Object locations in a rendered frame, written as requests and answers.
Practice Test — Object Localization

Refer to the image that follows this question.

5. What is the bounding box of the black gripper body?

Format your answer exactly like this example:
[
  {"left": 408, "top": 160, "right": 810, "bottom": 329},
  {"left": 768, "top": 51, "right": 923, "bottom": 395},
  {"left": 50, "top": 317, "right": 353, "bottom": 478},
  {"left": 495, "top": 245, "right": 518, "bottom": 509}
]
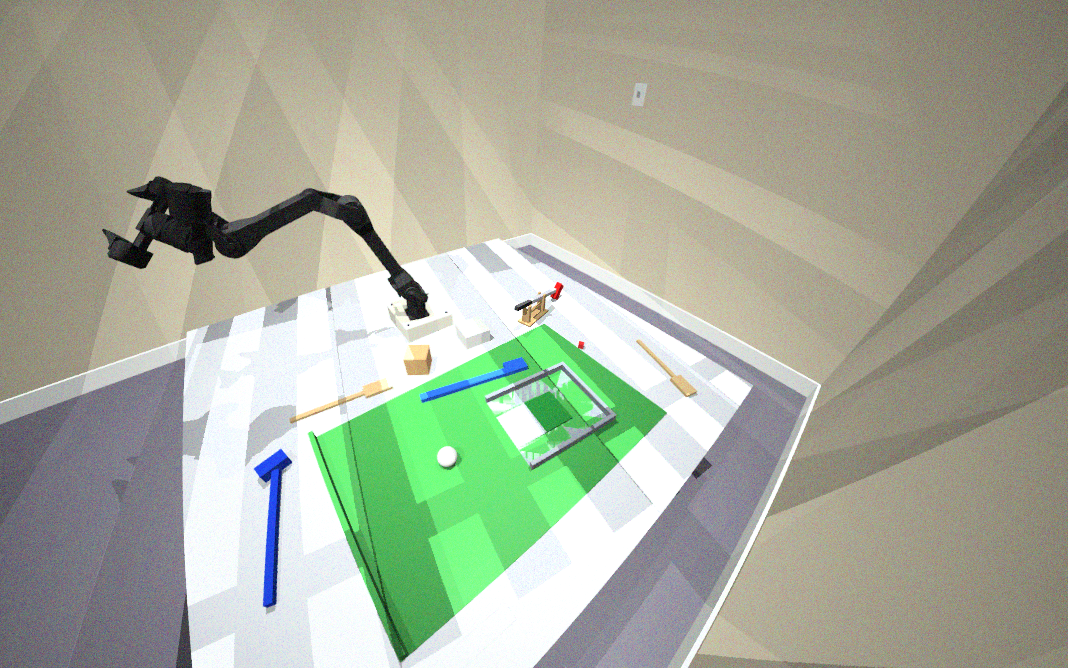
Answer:
[{"left": 107, "top": 176, "right": 175, "bottom": 269}]

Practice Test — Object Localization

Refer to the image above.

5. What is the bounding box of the blue flat bar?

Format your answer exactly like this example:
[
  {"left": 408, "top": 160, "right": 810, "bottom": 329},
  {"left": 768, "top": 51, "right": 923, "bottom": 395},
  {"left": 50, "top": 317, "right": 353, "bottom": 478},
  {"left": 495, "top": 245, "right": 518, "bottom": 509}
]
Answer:
[{"left": 419, "top": 357, "right": 528, "bottom": 404}]

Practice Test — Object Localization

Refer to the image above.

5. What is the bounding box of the blue golf putter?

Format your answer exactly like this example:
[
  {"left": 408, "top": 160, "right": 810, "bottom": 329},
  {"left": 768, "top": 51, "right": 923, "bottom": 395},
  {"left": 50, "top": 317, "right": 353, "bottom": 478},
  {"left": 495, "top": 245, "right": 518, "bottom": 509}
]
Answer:
[{"left": 254, "top": 448, "right": 292, "bottom": 608}]

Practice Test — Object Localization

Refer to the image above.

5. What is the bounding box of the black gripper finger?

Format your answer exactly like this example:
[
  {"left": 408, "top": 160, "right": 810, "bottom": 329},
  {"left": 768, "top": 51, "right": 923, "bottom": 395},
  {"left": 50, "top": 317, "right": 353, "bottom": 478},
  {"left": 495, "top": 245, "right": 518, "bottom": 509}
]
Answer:
[
  {"left": 127, "top": 181, "right": 156, "bottom": 202},
  {"left": 103, "top": 229, "right": 134, "bottom": 250}
]

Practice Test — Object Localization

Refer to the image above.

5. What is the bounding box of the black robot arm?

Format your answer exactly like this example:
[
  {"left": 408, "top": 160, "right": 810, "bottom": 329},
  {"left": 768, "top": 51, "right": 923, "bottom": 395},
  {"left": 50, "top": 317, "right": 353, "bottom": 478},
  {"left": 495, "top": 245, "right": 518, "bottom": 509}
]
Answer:
[{"left": 164, "top": 182, "right": 430, "bottom": 321}]

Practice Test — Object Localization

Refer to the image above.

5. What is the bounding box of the white golf ball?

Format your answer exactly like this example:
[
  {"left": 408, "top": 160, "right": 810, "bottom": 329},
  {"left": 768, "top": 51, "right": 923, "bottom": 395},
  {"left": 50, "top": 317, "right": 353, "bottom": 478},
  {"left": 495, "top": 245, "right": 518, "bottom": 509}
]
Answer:
[{"left": 437, "top": 446, "right": 457, "bottom": 467}]

